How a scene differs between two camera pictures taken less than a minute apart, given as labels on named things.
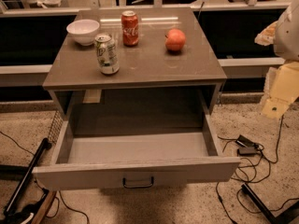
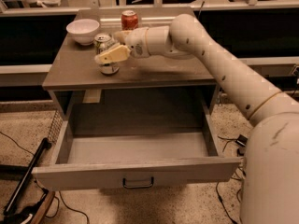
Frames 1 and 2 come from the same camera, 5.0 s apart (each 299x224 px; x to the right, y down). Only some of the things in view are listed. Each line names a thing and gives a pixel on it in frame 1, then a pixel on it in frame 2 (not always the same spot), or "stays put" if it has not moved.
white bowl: (84, 31) stays put
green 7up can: (106, 53) stays put
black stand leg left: (34, 163) stays put
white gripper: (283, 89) -> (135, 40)
